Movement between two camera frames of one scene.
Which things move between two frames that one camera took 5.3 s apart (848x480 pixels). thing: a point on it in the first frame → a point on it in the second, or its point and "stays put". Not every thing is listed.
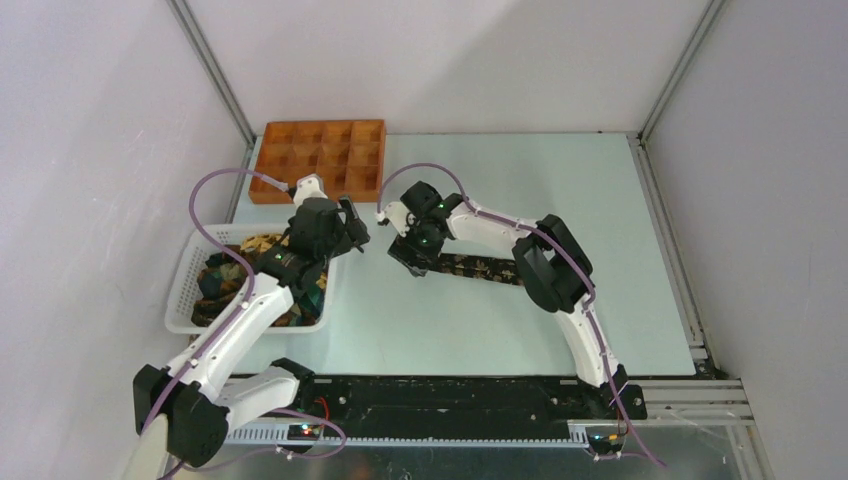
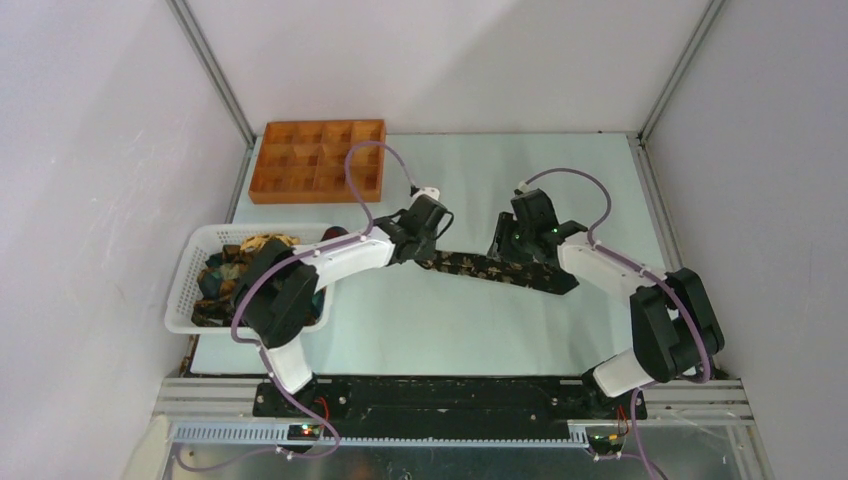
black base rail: [458, 408] stays put
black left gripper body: [346, 236] → [427, 249]
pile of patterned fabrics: [221, 273] stays put
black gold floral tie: [496, 268] stays put
